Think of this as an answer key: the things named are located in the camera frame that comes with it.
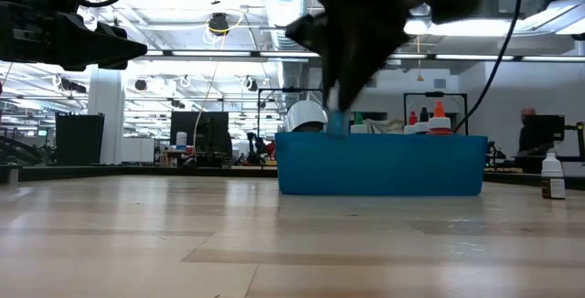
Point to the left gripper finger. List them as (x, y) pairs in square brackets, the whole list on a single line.
[(105, 46), (112, 66)]

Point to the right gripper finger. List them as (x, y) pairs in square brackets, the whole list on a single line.
[(328, 74), (354, 78)]

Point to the green-capped large colouring bottle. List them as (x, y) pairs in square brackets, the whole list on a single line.
[(358, 129)]

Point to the blue plastic bin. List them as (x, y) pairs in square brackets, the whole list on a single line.
[(379, 165)]

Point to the orange-capped large colouring bottle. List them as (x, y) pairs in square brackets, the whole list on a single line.
[(439, 124)]

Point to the small brown dropper bottle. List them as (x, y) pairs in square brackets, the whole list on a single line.
[(553, 188)]

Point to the black background robot arm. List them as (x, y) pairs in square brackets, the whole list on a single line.
[(260, 149), (496, 152)]

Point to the white plastic pipe cylinder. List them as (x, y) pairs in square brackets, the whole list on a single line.
[(304, 113)]

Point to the white building column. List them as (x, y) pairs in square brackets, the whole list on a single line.
[(106, 115)]

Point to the light crumpled cloth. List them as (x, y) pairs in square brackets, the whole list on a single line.
[(388, 126)]

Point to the yellow hanging pendant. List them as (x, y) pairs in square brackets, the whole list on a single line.
[(419, 78)]

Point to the black cabinet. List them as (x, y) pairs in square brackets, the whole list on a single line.
[(80, 140)]

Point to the long ceiling light strip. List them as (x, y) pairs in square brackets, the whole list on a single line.
[(205, 53)]

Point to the white plastic container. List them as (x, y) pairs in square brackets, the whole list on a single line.
[(181, 140)]

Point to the black standing monitor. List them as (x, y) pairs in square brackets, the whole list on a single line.
[(205, 133)]

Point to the person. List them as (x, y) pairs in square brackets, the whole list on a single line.
[(528, 112)]

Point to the black background desk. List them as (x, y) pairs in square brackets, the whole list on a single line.
[(576, 161)]

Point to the black metal frame stand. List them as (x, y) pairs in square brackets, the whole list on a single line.
[(292, 89), (450, 94)]

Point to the round silver air duct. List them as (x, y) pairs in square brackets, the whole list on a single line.
[(274, 10)]

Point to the wall air vent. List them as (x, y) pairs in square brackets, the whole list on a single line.
[(439, 83)]

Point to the black table frame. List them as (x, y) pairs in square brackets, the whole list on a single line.
[(137, 172)]

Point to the black overhead camera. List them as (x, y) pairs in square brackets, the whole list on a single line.
[(218, 23)]

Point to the wall-mounted black monitor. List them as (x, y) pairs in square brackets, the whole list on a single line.
[(548, 128)]

